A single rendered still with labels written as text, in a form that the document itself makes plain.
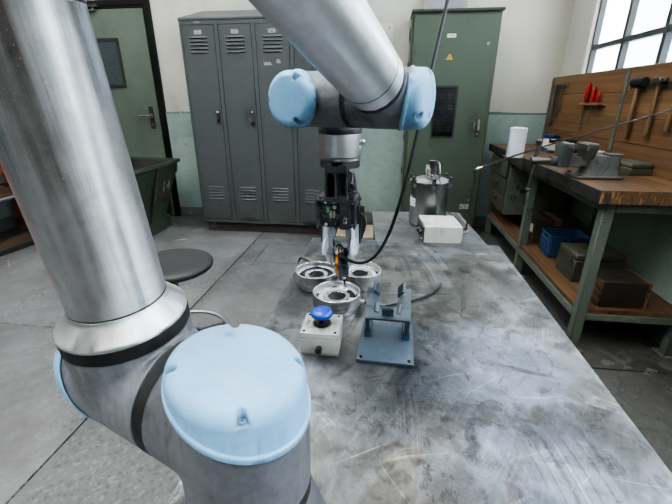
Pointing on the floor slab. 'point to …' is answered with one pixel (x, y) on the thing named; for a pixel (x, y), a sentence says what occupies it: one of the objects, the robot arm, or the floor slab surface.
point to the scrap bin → (155, 188)
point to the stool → (190, 264)
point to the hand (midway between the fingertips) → (341, 258)
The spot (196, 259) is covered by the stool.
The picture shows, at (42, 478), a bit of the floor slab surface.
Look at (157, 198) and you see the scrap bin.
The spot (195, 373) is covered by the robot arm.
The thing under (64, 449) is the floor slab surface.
